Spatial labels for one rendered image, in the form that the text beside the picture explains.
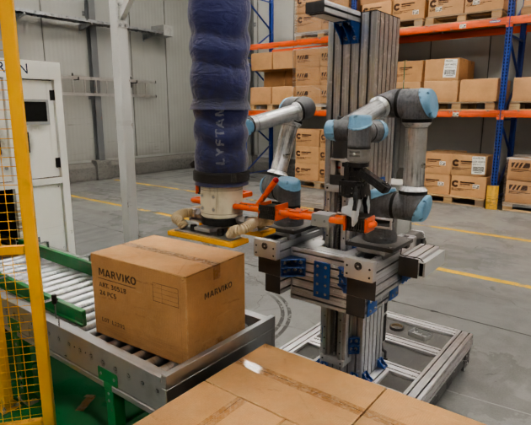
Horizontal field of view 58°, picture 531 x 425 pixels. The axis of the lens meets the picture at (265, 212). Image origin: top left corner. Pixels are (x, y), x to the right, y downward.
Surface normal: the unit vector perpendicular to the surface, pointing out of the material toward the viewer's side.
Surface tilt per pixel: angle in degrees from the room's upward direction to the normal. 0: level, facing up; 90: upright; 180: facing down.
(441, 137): 90
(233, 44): 72
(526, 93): 91
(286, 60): 89
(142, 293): 90
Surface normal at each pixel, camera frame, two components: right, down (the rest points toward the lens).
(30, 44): 0.79, 0.13
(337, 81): -0.62, 0.16
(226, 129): 0.23, -0.14
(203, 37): -0.44, -0.11
